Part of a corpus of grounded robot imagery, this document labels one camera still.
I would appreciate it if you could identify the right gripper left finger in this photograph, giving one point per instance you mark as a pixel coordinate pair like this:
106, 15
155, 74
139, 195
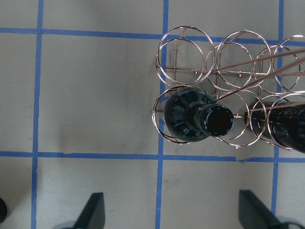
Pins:
93, 214

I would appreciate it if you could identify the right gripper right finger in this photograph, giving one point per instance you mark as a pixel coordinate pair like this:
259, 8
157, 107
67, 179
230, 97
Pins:
253, 214

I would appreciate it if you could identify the dark wine bottle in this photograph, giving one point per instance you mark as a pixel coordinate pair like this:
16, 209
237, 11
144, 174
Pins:
192, 115
3, 210
285, 125

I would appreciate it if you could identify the copper wire wine basket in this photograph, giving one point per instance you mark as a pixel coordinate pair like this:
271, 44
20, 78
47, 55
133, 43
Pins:
241, 70

